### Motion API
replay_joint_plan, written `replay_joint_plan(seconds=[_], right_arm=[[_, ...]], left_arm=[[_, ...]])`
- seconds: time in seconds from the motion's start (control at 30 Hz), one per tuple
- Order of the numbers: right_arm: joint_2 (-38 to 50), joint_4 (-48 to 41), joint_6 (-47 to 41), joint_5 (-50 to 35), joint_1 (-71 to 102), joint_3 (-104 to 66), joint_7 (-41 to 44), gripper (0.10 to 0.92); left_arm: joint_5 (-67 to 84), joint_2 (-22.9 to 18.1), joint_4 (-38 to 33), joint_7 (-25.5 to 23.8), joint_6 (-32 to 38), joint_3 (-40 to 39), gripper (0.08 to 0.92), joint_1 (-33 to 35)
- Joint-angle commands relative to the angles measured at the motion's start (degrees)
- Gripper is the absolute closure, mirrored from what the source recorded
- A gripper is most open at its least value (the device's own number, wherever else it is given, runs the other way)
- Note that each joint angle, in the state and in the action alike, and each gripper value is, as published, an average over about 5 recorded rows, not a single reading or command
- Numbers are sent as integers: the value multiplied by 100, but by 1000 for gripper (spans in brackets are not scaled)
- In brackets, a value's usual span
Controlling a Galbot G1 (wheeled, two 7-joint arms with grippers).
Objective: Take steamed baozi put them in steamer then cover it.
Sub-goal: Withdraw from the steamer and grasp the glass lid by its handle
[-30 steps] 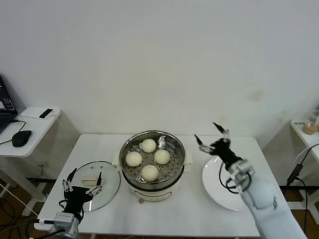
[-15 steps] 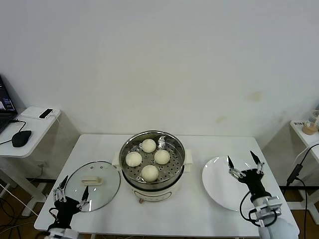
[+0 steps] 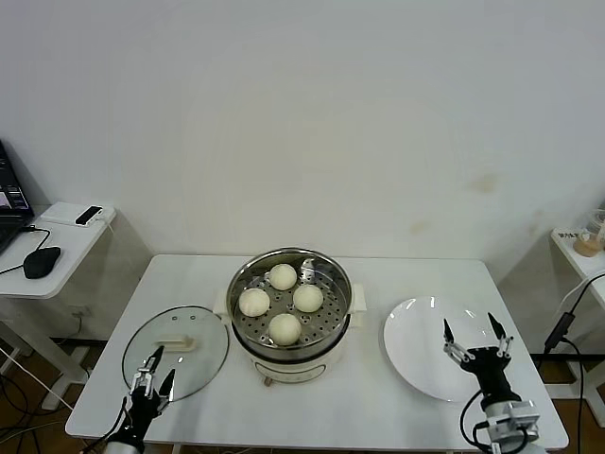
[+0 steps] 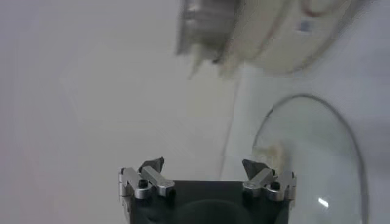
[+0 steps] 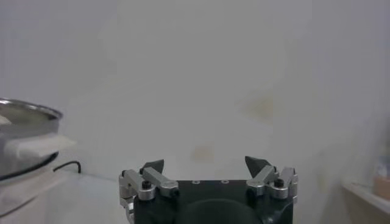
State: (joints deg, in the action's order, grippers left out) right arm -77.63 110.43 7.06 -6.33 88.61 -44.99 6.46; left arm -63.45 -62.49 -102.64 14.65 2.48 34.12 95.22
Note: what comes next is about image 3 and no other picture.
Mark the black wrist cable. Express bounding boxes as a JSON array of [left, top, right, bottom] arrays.
[[460, 391, 493, 450], [82, 396, 131, 450]]

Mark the flat white box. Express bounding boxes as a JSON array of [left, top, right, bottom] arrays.
[[38, 201, 116, 227]]

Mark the black mouse cable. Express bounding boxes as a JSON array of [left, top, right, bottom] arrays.
[[18, 225, 52, 251]]

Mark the white electric cooker pot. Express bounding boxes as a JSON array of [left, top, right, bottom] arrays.
[[213, 282, 369, 387]]

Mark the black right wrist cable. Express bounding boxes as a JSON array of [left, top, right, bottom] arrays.
[[460, 391, 493, 450]]

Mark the brown filled glass jar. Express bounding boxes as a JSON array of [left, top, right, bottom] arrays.
[[573, 229, 604, 256]]

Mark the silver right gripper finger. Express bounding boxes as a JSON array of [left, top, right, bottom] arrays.
[[486, 311, 514, 359], [441, 319, 469, 365]]

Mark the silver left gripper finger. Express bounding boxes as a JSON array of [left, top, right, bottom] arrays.
[[158, 367, 177, 411], [133, 344, 165, 389]]

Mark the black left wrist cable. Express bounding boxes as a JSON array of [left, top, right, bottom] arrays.
[[82, 396, 131, 450]]

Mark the stainless steel steamer basket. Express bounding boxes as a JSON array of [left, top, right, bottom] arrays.
[[226, 245, 354, 351]]

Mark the black power adapter with cable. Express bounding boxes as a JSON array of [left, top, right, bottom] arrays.
[[542, 272, 605, 454]]

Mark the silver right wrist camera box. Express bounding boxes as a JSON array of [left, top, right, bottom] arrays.
[[484, 400, 541, 444]]

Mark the small black white device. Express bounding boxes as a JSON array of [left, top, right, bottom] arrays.
[[74, 204, 104, 226]]

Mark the black computer mouse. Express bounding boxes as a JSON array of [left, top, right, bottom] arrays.
[[23, 246, 61, 279]]

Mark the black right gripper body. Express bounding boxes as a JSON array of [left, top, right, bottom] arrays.
[[461, 348, 517, 406]]

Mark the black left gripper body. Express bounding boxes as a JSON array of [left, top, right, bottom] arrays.
[[117, 386, 164, 444]]

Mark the white steamed baozi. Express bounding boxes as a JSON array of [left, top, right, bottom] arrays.
[[237, 287, 271, 317], [292, 283, 325, 313], [268, 262, 298, 290], [268, 312, 303, 345]]

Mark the round white plate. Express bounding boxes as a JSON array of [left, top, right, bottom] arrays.
[[382, 295, 503, 403]]

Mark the open black laptop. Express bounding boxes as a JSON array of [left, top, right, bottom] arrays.
[[0, 139, 36, 254]]

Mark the white rounded laptop desk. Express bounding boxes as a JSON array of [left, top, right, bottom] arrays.
[[0, 201, 153, 411]]

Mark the white narrow side table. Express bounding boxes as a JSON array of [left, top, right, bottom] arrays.
[[495, 226, 605, 412]]

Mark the round glass pot lid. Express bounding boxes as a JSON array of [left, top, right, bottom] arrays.
[[121, 305, 231, 403]]

